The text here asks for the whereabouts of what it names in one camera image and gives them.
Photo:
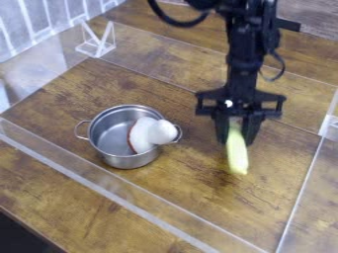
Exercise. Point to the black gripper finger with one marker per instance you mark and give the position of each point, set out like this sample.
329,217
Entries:
222,125
250,128

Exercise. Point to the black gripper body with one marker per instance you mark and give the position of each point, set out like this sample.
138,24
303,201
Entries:
251,103

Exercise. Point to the clear acrylic triangle stand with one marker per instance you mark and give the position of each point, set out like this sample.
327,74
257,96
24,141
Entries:
95,46

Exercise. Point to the green handled metal spoon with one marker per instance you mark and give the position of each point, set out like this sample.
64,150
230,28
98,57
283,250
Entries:
237,150

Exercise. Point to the small steel pot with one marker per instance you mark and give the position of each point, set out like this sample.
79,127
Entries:
107,134

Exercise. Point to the white toy mushroom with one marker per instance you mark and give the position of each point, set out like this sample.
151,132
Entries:
150,132

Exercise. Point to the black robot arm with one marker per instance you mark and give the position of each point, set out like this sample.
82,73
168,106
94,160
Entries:
253,37

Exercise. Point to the black bar on table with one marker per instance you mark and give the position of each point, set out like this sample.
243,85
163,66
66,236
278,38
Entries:
289,25

